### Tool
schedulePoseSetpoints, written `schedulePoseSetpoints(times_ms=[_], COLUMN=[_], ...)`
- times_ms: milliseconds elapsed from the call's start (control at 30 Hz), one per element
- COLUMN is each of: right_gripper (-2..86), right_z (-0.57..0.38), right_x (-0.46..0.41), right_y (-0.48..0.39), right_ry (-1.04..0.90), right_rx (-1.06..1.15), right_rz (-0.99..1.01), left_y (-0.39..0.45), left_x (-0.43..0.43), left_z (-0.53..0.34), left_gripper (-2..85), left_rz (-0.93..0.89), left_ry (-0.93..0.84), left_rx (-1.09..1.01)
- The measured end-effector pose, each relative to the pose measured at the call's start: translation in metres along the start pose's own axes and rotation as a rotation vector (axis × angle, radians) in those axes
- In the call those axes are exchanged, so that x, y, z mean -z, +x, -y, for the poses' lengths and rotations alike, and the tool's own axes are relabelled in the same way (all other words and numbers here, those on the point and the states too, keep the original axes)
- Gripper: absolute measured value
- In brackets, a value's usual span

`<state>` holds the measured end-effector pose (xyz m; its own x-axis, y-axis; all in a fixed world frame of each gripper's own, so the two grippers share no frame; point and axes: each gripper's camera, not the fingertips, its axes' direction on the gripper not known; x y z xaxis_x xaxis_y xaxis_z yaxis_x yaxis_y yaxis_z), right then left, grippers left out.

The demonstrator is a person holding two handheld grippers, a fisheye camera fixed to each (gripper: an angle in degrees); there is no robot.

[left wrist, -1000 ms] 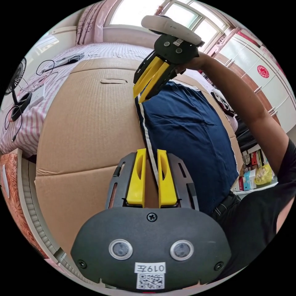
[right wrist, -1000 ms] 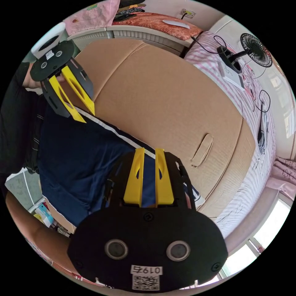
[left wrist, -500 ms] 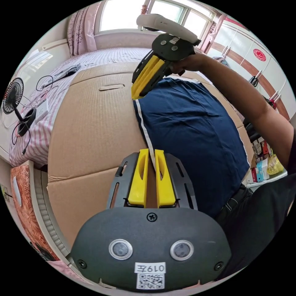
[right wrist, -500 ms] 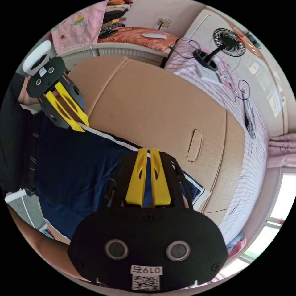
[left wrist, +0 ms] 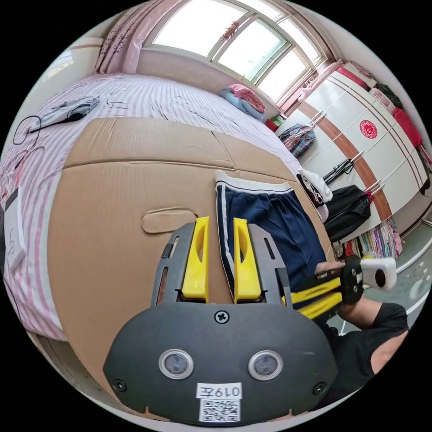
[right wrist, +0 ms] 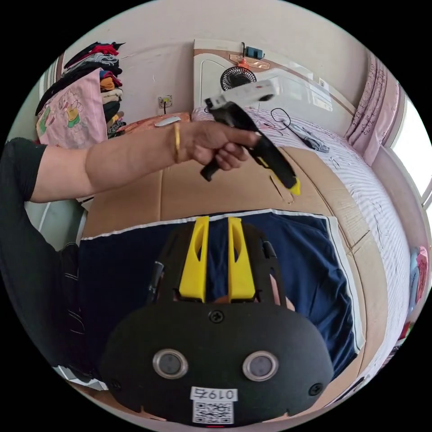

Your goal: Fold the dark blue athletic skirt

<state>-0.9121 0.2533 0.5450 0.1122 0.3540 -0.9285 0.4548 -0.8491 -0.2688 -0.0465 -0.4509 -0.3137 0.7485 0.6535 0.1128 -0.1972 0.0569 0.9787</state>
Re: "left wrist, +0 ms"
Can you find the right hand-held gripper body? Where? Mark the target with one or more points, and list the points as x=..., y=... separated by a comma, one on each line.
x=351, y=280

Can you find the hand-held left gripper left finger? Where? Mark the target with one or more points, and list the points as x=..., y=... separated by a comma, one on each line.
x=196, y=266

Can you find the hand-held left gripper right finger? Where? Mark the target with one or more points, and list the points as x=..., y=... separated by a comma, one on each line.
x=248, y=273

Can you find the dark blue athletic skirt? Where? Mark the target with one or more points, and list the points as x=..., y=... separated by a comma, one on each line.
x=283, y=222

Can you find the person's right forearm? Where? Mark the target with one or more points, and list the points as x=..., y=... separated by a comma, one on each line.
x=361, y=315

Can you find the person's right hand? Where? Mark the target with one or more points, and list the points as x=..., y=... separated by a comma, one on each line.
x=329, y=267

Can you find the shelf of colourful fabrics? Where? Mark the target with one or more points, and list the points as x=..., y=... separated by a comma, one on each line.
x=374, y=239

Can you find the person's body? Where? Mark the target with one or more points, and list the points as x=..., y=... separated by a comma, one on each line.
x=357, y=357

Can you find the black bag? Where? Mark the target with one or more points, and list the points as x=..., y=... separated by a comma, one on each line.
x=347, y=211

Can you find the flat brown cardboard board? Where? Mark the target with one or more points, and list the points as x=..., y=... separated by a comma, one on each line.
x=111, y=219

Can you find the pile of clothes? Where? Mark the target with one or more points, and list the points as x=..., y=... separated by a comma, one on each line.
x=314, y=189

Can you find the white cupboard with brown band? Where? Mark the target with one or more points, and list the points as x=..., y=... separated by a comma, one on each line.
x=371, y=141

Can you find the red and green box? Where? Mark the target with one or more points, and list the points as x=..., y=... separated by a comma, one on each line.
x=275, y=123

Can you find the pink folded blanket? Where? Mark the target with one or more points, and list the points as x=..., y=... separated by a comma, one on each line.
x=248, y=96

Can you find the bed with pink striped sheet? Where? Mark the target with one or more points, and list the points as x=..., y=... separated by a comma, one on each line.
x=152, y=94

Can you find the pink patterned curtain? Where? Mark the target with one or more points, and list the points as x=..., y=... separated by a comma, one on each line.
x=310, y=86
x=118, y=37

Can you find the grey folded garment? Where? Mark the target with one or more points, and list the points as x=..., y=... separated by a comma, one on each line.
x=69, y=109

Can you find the window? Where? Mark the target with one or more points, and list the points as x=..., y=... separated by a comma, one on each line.
x=233, y=37

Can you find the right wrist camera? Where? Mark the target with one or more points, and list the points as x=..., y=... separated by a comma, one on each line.
x=379, y=273

